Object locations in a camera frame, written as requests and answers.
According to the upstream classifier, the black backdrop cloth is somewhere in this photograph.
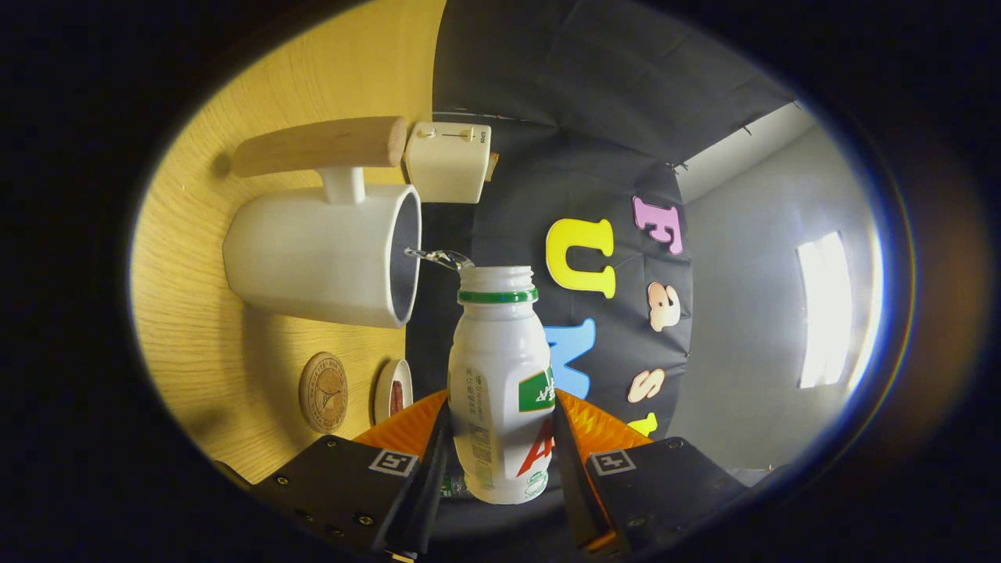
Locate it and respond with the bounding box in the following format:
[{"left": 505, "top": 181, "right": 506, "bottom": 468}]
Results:
[{"left": 405, "top": 0, "right": 798, "bottom": 540}]

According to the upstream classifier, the white juice bottle green ring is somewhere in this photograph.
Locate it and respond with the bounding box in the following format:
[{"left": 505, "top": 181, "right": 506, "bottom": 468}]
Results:
[{"left": 447, "top": 266, "right": 558, "bottom": 505}]

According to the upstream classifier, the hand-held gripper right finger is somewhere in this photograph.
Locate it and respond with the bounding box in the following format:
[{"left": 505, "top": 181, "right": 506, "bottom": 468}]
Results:
[{"left": 551, "top": 389, "right": 748, "bottom": 558}]

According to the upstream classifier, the white plate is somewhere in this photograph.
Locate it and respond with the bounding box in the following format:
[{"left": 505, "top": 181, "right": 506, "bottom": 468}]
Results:
[{"left": 373, "top": 359, "right": 414, "bottom": 425}]

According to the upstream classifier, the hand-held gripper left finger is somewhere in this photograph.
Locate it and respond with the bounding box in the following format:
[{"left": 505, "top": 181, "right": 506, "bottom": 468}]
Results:
[{"left": 252, "top": 389, "right": 453, "bottom": 563}]

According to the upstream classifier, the white cup wooden handle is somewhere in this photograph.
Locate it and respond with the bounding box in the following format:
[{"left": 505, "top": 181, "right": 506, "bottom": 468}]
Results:
[{"left": 223, "top": 117, "right": 423, "bottom": 329}]

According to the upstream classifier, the cream toaster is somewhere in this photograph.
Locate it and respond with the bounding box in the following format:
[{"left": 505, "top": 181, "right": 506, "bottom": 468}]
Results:
[{"left": 404, "top": 121, "right": 492, "bottom": 204}]

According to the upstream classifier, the wooden table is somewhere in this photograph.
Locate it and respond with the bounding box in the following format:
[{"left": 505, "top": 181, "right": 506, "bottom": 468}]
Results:
[{"left": 129, "top": 0, "right": 447, "bottom": 484}]

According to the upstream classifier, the round wooden coaster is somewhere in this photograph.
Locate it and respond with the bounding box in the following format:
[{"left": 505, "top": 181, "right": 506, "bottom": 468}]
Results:
[{"left": 299, "top": 352, "right": 349, "bottom": 435}]

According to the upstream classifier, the ceiling light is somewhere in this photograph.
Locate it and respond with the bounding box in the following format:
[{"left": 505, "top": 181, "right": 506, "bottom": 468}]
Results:
[{"left": 796, "top": 231, "right": 853, "bottom": 389}]

